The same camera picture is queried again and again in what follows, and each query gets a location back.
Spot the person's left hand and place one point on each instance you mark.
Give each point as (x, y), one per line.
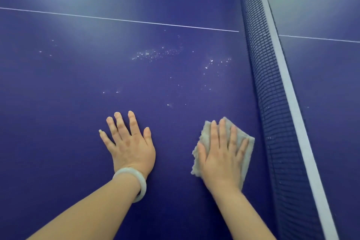
(130, 152)

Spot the person's right hand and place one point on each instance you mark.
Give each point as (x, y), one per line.
(222, 164)

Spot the person's right thumb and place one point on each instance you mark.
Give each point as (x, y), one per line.
(202, 154)

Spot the person's right middle finger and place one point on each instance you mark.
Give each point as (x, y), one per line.
(223, 133)

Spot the person's left little finger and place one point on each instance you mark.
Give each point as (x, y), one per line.
(106, 138)

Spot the person's left thumb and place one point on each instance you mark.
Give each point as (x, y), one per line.
(148, 137)

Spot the person's left middle finger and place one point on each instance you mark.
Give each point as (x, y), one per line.
(121, 124)

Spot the person's right little finger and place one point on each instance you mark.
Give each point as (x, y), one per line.
(242, 149)

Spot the grey cleaning cloth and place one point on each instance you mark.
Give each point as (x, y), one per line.
(205, 138)

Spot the person's left forearm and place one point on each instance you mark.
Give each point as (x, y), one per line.
(92, 210)

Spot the person's right forearm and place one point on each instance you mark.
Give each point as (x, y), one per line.
(239, 214)

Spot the white jade bangle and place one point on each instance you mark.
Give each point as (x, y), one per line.
(140, 180)

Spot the blue table tennis net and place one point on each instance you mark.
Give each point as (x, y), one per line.
(281, 124)

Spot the scattered white crumbs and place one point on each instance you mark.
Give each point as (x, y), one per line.
(168, 62)

